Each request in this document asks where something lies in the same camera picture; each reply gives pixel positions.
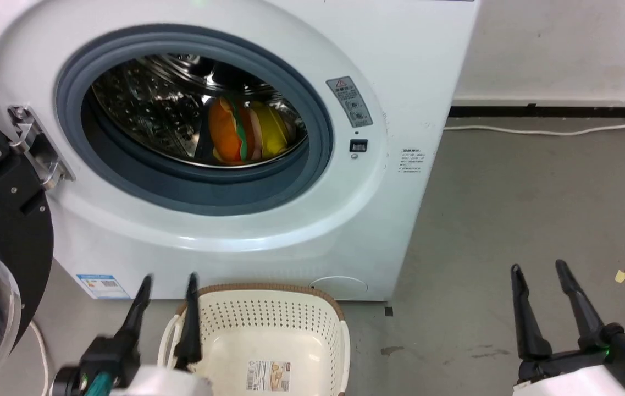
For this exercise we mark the black door latch slot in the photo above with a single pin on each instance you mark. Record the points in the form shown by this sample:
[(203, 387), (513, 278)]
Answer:
[(358, 146)]

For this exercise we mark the black round washer door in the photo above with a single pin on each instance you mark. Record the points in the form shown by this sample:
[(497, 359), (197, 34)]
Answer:
[(10, 231)]

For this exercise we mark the steel washer drum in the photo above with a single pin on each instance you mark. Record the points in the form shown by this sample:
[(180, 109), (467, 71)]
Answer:
[(147, 104)]

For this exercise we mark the white plastic laundry basket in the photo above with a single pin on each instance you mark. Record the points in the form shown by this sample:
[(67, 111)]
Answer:
[(268, 330)]

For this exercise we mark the plush burger toy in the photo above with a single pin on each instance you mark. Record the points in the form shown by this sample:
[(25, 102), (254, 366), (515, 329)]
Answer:
[(227, 132)]

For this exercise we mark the black baseboard strip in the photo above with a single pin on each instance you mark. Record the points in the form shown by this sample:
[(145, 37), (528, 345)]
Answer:
[(537, 111)]

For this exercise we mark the round filter cover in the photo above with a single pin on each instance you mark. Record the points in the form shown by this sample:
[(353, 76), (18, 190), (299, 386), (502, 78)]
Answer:
[(339, 289)]

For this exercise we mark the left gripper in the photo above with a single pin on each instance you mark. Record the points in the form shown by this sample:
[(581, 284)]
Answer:
[(106, 357)]

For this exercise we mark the metal door hinge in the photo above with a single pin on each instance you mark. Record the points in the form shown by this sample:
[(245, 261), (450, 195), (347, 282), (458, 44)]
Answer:
[(37, 148)]

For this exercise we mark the basket product label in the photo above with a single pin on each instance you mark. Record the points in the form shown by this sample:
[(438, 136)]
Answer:
[(268, 376)]

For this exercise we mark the yellow paper scrap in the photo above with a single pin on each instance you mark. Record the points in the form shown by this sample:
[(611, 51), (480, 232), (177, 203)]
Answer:
[(621, 275)]

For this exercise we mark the grey rubber door gasket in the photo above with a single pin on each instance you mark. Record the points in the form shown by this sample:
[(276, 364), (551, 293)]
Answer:
[(125, 181)]

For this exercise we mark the blue energy label sticker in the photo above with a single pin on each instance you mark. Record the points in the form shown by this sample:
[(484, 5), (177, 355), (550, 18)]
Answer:
[(103, 286)]

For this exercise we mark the white front-load washing machine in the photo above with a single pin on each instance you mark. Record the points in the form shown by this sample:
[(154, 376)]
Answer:
[(400, 66)]

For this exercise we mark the small printed text sticker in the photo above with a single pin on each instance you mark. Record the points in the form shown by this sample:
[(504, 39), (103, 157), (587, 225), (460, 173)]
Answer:
[(411, 161)]

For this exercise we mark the grey warning sticker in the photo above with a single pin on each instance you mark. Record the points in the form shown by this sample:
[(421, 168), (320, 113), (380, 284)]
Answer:
[(349, 102)]

